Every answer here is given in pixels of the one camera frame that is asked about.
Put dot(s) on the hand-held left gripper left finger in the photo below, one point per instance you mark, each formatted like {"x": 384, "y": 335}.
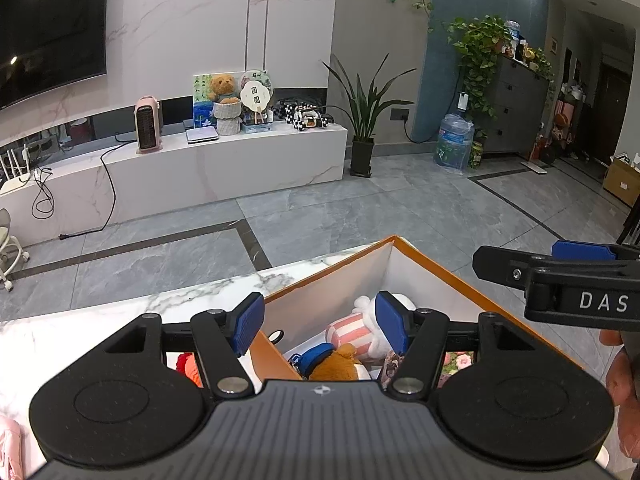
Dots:
{"x": 248, "y": 322}

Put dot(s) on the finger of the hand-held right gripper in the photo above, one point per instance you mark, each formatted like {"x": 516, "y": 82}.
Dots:
{"x": 500, "y": 265}
{"x": 582, "y": 251}

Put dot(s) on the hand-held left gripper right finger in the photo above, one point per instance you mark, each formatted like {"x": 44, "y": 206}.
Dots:
{"x": 392, "y": 320}

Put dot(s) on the orange storage box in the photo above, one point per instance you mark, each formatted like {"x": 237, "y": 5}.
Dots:
{"x": 430, "y": 280}

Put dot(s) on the brown dog plush toy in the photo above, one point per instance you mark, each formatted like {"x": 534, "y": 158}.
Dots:
{"x": 335, "y": 366}

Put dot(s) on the person's right hand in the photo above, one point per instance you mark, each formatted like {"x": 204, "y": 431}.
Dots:
{"x": 622, "y": 380}

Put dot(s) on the white plush toy pink striped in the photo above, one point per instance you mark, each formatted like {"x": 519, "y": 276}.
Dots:
{"x": 350, "y": 332}

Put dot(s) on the brown patterned item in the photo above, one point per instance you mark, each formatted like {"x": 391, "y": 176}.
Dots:
{"x": 390, "y": 369}

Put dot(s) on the red crochet berry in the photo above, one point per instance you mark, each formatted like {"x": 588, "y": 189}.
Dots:
{"x": 185, "y": 362}

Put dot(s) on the orange crochet fruit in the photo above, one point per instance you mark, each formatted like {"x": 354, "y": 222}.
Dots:
{"x": 196, "y": 379}

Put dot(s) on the pink floral item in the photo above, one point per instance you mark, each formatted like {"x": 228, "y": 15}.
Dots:
{"x": 457, "y": 361}

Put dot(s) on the cardboard box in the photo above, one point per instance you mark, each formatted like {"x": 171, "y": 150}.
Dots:
{"x": 622, "y": 180}

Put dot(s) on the green jar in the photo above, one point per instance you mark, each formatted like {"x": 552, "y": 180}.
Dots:
{"x": 475, "y": 155}

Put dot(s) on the blue water jug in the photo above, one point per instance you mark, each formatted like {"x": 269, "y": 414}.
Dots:
{"x": 454, "y": 142}

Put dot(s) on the grey drawer cabinet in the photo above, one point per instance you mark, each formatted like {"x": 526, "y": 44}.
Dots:
{"x": 520, "y": 105}

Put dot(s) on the white marble TV bench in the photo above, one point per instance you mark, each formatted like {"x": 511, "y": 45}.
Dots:
{"x": 225, "y": 165}

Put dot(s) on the potted long-leaf plant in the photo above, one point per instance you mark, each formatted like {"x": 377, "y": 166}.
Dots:
{"x": 361, "y": 155}

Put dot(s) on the white flat laptop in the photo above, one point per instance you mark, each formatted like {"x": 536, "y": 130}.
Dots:
{"x": 201, "y": 135}

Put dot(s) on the white knit basket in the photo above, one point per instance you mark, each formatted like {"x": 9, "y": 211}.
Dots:
{"x": 227, "y": 117}

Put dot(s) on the black white checkered item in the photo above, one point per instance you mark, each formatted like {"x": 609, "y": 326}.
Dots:
{"x": 302, "y": 115}

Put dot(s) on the trailing green pothos plant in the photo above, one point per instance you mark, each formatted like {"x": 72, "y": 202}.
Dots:
{"x": 477, "y": 50}

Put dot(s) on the green blue painting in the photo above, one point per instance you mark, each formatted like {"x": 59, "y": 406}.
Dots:
{"x": 201, "y": 105}

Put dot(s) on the pink space heater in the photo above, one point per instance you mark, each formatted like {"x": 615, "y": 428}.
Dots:
{"x": 148, "y": 122}

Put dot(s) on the round white paper fan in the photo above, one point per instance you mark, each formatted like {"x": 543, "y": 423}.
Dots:
{"x": 256, "y": 97}

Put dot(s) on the brown teddy bear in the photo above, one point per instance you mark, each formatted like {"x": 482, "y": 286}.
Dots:
{"x": 222, "y": 89}

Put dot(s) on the floral round fan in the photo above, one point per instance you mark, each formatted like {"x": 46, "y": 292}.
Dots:
{"x": 250, "y": 77}

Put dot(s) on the white office chair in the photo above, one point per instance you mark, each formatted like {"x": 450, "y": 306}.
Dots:
{"x": 7, "y": 245}

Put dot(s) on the white router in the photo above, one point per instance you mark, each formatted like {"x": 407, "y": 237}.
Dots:
{"x": 15, "y": 182}

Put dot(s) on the black television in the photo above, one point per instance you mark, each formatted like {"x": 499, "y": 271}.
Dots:
{"x": 50, "y": 25}

